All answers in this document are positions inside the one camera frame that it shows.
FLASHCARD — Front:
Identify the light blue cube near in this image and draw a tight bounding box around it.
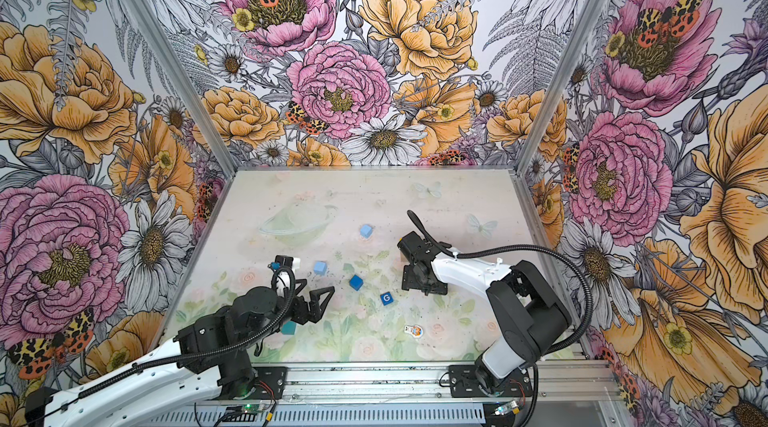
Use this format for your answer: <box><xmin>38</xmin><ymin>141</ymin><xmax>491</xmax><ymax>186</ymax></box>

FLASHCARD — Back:
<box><xmin>313</xmin><ymin>261</ymin><xmax>328</xmax><ymax>276</ymax></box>

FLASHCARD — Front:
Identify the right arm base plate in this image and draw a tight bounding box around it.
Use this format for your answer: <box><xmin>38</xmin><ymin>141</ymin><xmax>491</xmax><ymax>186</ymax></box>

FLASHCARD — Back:
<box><xmin>447</xmin><ymin>364</ymin><xmax>533</xmax><ymax>399</ymax></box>

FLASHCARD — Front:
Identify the green circuit board right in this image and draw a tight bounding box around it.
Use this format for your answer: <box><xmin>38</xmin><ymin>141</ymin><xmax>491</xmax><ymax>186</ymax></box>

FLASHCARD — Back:
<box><xmin>494</xmin><ymin>400</ymin><xmax>520</xmax><ymax>416</ymax></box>

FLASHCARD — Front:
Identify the light blue cube far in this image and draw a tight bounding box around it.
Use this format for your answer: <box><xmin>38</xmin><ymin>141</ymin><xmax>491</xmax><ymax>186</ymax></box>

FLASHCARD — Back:
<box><xmin>360</xmin><ymin>224</ymin><xmax>373</xmax><ymax>239</ymax></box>

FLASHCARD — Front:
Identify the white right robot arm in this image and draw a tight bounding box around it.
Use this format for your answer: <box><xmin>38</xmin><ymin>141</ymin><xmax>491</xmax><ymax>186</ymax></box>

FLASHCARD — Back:
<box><xmin>397</xmin><ymin>232</ymin><xmax>577</xmax><ymax>396</ymax></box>

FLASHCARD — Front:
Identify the aluminium front rail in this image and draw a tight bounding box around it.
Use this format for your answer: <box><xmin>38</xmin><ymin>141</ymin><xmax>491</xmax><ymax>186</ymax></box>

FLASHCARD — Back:
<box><xmin>256</xmin><ymin>359</ymin><xmax>619</xmax><ymax>405</ymax></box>

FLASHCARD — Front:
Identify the black corrugated left cable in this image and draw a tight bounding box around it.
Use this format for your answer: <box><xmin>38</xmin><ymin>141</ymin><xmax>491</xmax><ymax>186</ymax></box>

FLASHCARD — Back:
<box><xmin>77</xmin><ymin>267</ymin><xmax>298</xmax><ymax>401</ymax></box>

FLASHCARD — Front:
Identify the black corrugated right cable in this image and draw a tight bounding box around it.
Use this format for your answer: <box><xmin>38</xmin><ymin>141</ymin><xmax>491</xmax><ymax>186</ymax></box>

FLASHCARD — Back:
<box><xmin>406</xmin><ymin>209</ymin><xmax>594</xmax><ymax>356</ymax></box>

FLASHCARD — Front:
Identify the aluminium corner post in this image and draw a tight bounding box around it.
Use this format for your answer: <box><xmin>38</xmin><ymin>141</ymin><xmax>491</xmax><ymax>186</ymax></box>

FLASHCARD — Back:
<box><xmin>123</xmin><ymin>0</ymin><xmax>237</xmax><ymax>180</ymax></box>
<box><xmin>515</xmin><ymin>0</ymin><xmax>610</xmax><ymax>177</ymax></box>

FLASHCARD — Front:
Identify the aluminium corner post left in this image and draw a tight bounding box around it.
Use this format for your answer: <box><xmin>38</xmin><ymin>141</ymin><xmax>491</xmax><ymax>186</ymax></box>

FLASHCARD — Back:
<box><xmin>123</xmin><ymin>0</ymin><xmax>237</xmax><ymax>180</ymax></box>

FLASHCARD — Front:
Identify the light blue cube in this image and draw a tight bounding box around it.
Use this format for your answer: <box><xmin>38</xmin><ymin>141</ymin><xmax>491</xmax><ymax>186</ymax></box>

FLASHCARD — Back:
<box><xmin>313</xmin><ymin>261</ymin><xmax>328</xmax><ymax>276</ymax></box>
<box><xmin>360</xmin><ymin>224</ymin><xmax>373</xmax><ymax>239</ymax></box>

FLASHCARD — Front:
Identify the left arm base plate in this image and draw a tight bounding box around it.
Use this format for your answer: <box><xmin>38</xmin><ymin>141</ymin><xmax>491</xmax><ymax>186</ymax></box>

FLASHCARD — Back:
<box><xmin>237</xmin><ymin>365</ymin><xmax>288</xmax><ymax>401</ymax></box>

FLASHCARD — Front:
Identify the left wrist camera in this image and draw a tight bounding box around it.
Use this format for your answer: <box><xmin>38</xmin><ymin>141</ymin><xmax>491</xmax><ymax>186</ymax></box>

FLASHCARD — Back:
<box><xmin>268</xmin><ymin>255</ymin><xmax>301</xmax><ymax>271</ymax></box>

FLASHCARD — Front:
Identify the grey vented cable duct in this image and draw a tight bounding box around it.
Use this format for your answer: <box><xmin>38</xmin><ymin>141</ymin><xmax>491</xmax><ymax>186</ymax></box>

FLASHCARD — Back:
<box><xmin>143</xmin><ymin>403</ymin><xmax>486</xmax><ymax>426</ymax></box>

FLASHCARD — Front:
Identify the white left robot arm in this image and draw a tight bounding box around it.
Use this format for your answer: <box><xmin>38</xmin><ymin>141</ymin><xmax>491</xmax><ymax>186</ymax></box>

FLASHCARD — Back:
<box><xmin>25</xmin><ymin>280</ymin><xmax>335</xmax><ymax>426</ymax></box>

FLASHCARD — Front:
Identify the aluminium corner post right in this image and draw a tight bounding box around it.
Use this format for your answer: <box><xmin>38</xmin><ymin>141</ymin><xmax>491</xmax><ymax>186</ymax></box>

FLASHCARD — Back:
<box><xmin>515</xmin><ymin>0</ymin><xmax>610</xmax><ymax>177</ymax></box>

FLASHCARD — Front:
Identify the blue letter G block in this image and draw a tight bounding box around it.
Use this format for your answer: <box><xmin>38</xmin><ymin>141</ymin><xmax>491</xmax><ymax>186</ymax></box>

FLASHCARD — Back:
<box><xmin>380</xmin><ymin>292</ymin><xmax>394</xmax><ymax>306</ymax></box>

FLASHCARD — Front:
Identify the black corrugated cable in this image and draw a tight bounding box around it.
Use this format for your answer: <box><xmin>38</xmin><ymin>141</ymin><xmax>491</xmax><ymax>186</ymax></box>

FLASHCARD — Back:
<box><xmin>406</xmin><ymin>209</ymin><xmax>594</xmax><ymax>356</ymax></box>
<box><xmin>77</xmin><ymin>267</ymin><xmax>298</xmax><ymax>401</ymax></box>

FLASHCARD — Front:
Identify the dark blue cube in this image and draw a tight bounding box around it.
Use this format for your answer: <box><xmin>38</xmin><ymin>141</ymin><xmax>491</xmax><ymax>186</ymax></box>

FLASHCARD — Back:
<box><xmin>349</xmin><ymin>275</ymin><xmax>364</xmax><ymax>291</ymax></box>

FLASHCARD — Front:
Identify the teal cube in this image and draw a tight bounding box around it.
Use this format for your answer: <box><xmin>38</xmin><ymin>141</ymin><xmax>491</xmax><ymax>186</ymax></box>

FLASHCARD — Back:
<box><xmin>281</xmin><ymin>321</ymin><xmax>297</xmax><ymax>336</ymax></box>

